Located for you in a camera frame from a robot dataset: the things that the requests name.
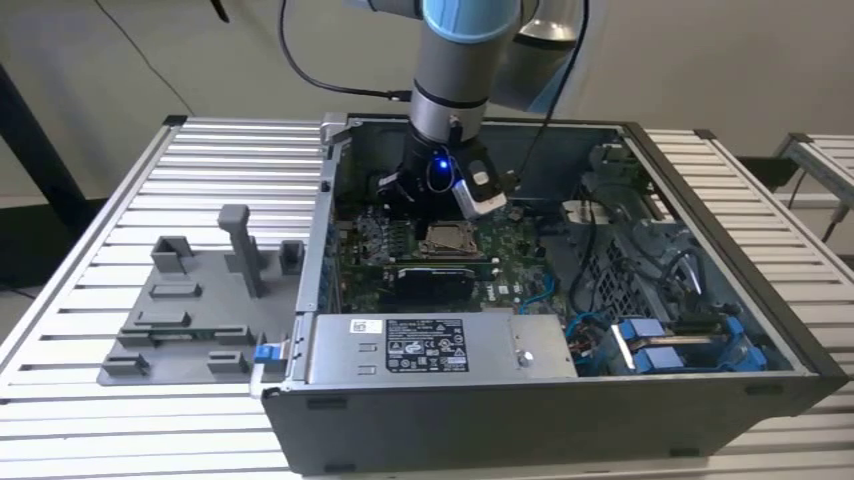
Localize grey perforated drive cage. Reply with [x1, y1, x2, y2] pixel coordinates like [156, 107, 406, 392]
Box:
[566, 199, 735, 321]

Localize grey and black PC case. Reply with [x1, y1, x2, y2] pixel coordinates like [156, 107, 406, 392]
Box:
[249, 112, 849, 476]

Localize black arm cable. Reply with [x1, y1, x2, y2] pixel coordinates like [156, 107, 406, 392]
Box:
[276, 0, 412, 101]

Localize black stand post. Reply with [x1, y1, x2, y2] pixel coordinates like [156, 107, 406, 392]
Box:
[0, 62, 89, 236]

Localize metal CPU socket cover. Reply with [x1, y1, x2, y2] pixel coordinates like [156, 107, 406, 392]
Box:
[419, 219, 483, 255]

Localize black camera cable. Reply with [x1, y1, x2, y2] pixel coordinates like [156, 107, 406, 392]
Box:
[519, 0, 592, 179]

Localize black power supply label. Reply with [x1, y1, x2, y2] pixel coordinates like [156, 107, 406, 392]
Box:
[384, 316, 471, 374]

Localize blue data wire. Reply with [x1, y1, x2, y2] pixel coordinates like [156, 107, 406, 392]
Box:
[519, 272, 570, 309]

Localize CPU socket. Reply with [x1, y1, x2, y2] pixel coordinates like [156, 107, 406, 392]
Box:
[416, 218, 484, 257]

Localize grey parts rack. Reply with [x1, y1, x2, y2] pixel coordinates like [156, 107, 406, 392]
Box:
[96, 203, 309, 387]

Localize silver topped CPU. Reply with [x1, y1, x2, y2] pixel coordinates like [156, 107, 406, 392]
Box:
[430, 223, 472, 249]

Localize blue disk carrier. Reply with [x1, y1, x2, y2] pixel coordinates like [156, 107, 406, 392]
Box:
[612, 312, 767, 375]

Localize black internal power cables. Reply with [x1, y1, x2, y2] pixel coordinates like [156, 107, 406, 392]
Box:
[656, 244, 712, 314]

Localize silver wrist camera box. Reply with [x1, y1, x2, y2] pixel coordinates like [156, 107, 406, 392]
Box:
[450, 158, 510, 221]

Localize green motherboard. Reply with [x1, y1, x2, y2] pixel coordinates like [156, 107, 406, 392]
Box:
[330, 197, 568, 314]

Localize silver power supply box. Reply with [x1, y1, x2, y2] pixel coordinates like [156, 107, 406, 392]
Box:
[305, 312, 579, 386]

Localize aluminium slat side table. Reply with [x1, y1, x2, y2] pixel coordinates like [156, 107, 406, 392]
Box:
[773, 132, 854, 202]

